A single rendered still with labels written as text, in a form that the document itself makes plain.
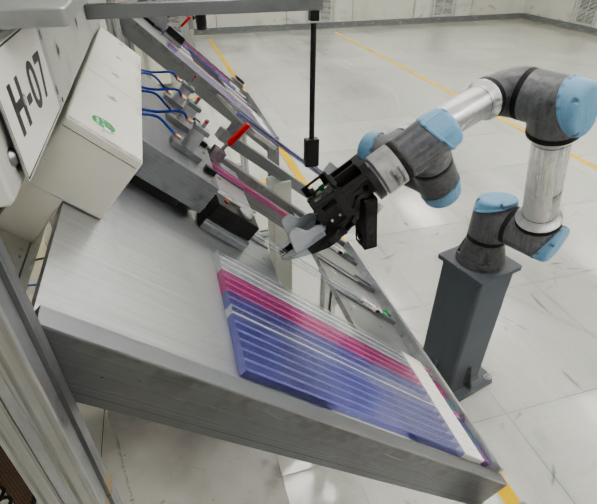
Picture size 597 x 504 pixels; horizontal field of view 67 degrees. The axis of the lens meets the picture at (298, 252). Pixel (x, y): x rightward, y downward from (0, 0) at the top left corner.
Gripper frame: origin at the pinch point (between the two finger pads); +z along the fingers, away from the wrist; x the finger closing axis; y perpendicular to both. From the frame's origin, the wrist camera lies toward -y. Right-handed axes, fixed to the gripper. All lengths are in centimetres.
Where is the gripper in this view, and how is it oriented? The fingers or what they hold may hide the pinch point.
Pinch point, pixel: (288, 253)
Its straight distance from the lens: 81.2
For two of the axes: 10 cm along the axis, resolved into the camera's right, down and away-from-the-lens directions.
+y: -5.3, -5.9, -6.1
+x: 2.8, 5.6, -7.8
